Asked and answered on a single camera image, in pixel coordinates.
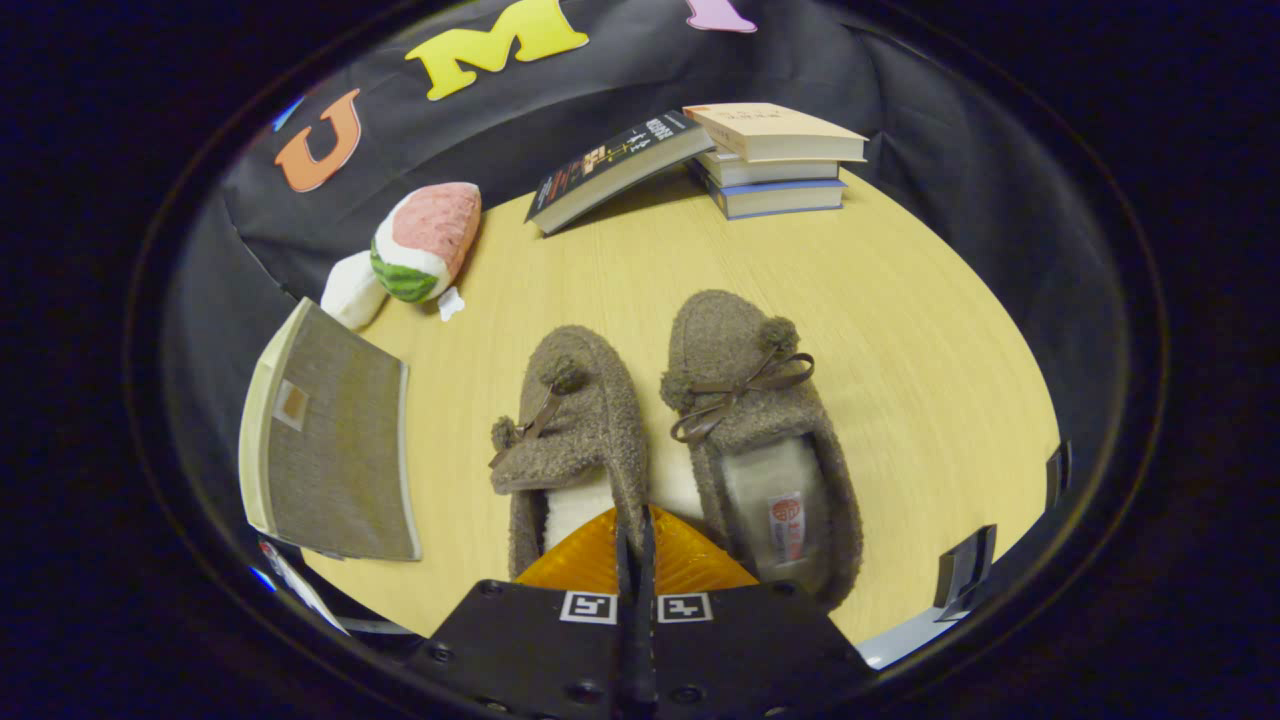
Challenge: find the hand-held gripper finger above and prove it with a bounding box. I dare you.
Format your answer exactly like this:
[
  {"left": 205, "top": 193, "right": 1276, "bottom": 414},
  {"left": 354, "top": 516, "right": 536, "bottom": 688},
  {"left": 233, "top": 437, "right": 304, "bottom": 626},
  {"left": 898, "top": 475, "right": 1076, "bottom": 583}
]
[
  {"left": 640, "top": 505, "right": 877, "bottom": 720},
  {"left": 405, "top": 507, "right": 642, "bottom": 720}
]

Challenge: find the brown fuzzy shoe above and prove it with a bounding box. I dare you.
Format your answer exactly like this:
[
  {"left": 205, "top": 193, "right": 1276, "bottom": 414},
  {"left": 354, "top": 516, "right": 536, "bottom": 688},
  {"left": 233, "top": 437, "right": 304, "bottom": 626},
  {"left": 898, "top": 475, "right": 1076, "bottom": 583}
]
[
  {"left": 487, "top": 325, "right": 652, "bottom": 582},
  {"left": 659, "top": 290, "right": 865, "bottom": 612}
]

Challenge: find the grey fabric storage box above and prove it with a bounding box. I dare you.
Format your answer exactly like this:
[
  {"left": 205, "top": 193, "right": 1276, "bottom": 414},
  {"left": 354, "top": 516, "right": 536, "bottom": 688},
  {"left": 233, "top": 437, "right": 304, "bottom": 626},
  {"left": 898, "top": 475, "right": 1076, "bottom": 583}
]
[{"left": 238, "top": 297, "right": 424, "bottom": 563}]

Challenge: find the white plush toy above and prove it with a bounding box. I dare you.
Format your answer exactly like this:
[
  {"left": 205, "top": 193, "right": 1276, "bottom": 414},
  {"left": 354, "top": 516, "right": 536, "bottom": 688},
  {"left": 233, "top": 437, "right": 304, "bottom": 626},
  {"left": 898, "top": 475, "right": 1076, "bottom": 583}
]
[{"left": 319, "top": 250, "right": 390, "bottom": 332}]

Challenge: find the watermelon slice plush toy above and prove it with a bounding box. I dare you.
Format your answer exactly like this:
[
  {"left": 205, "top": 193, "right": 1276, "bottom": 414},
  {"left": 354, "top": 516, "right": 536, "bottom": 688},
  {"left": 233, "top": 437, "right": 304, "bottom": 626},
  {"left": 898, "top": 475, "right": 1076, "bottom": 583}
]
[{"left": 369, "top": 181, "right": 484, "bottom": 322}]

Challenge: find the blue cover book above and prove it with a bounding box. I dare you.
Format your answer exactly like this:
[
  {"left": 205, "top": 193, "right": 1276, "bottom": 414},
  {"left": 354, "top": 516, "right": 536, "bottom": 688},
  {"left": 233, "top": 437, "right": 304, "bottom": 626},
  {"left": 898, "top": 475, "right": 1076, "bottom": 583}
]
[{"left": 704, "top": 178, "right": 849, "bottom": 222}]

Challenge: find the black cover book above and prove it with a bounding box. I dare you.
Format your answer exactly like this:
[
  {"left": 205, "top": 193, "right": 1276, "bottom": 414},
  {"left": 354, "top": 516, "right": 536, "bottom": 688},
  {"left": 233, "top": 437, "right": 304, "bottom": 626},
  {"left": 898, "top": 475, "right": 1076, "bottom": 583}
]
[{"left": 524, "top": 110, "right": 717, "bottom": 238}]

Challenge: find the white cover book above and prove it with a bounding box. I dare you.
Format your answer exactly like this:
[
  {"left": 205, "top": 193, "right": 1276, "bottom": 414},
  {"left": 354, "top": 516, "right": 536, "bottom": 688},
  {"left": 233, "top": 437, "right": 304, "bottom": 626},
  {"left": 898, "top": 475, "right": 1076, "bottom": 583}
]
[{"left": 696, "top": 148, "right": 844, "bottom": 190}]

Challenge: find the beige cover book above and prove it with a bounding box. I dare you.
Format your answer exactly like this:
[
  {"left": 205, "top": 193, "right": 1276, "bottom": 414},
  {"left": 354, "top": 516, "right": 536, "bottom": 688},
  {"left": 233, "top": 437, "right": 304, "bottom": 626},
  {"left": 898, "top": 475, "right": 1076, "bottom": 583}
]
[{"left": 682, "top": 102, "right": 870, "bottom": 165}]

